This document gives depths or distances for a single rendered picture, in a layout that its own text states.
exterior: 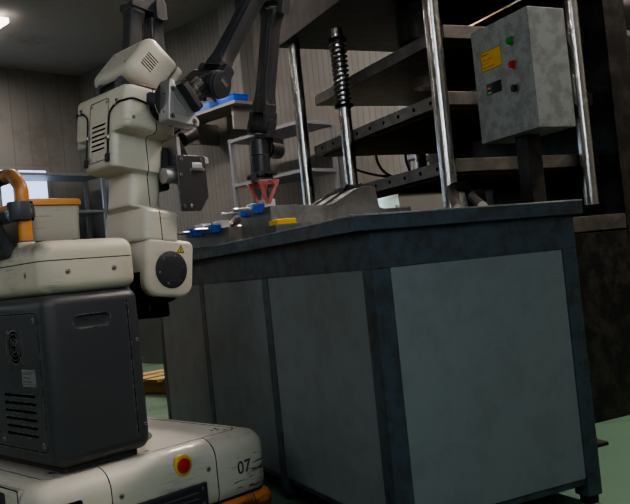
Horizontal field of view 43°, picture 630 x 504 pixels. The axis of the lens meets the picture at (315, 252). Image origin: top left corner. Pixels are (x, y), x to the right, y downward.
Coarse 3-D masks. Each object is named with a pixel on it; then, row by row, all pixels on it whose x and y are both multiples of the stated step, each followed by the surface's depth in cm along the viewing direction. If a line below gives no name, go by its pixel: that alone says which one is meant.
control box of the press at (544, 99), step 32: (480, 32) 278; (512, 32) 264; (544, 32) 259; (480, 64) 280; (512, 64) 263; (544, 64) 258; (480, 96) 281; (512, 96) 266; (544, 96) 257; (512, 128) 267; (544, 128) 260; (544, 192) 270
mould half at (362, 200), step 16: (352, 192) 251; (368, 192) 253; (272, 208) 238; (288, 208) 241; (304, 208) 243; (320, 208) 246; (336, 208) 248; (352, 208) 250; (368, 208) 253; (384, 208) 256; (400, 208) 258; (256, 224) 249; (304, 224) 243
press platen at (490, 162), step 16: (464, 160) 292; (480, 160) 296; (496, 160) 299; (512, 160) 302; (544, 160) 309; (560, 160) 313; (576, 160) 317; (400, 176) 321; (416, 176) 311; (432, 176) 301
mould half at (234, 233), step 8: (240, 224) 282; (224, 232) 264; (232, 232) 264; (240, 232) 266; (192, 240) 278; (200, 240) 274; (208, 240) 271; (216, 240) 268; (224, 240) 264; (232, 240) 263
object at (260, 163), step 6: (258, 156) 244; (264, 156) 244; (252, 162) 246; (258, 162) 244; (264, 162) 244; (252, 168) 246; (258, 168) 244; (264, 168) 244; (270, 168) 246; (252, 174) 245; (258, 174) 241; (264, 174) 245; (270, 174) 245; (276, 174) 243
